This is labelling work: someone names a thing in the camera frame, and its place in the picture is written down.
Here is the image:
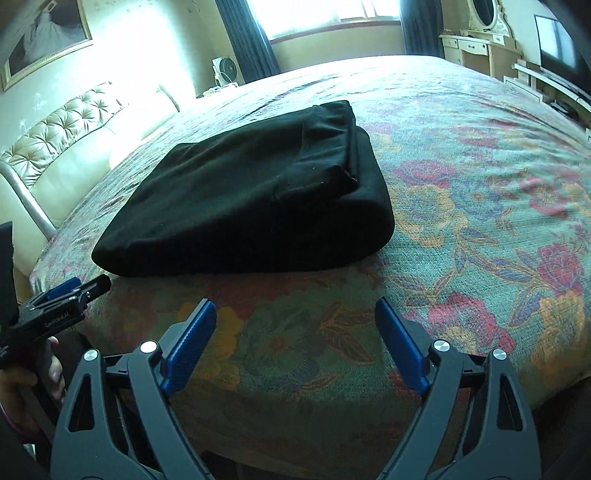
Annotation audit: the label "black pants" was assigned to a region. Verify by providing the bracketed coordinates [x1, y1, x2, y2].
[91, 99, 395, 278]

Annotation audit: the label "dark blue curtain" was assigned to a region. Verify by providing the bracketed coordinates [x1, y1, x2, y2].
[215, 0, 282, 86]
[399, 0, 446, 58]

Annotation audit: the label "white vanity dresser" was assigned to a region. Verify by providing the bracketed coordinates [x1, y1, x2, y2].
[438, 30, 525, 79]

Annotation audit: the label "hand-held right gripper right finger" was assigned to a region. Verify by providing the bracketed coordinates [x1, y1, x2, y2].
[374, 298, 542, 480]

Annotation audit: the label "framed wall picture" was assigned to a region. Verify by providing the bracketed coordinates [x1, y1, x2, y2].
[0, 0, 95, 92]

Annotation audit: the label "bed with floral cover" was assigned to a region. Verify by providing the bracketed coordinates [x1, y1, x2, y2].
[28, 55, 591, 472]

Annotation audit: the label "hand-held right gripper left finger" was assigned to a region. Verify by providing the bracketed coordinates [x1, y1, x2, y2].
[50, 298, 218, 480]

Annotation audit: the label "person's left hand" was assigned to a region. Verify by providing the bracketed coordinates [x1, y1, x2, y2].
[0, 336, 66, 435]

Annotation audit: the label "oval vanity mirror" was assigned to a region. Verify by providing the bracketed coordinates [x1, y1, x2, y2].
[466, 0, 511, 38]

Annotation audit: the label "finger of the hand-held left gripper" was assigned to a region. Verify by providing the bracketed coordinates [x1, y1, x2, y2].
[45, 277, 84, 302]
[75, 275, 112, 304]

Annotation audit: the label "white fan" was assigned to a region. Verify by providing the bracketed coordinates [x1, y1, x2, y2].
[211, 55, 241, 88]

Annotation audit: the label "window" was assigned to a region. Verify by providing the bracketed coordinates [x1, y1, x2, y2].
[245, 0, 404, 44]

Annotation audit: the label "white television stand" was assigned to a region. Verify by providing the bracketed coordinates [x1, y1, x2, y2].
[503, 62, 591, 125]

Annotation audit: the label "cream tufted headboard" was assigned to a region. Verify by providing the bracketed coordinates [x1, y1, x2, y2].
[0, 80, 183, 241]

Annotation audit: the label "black television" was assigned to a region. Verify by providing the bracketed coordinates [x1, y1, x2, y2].
[533, 14, 591, 88]

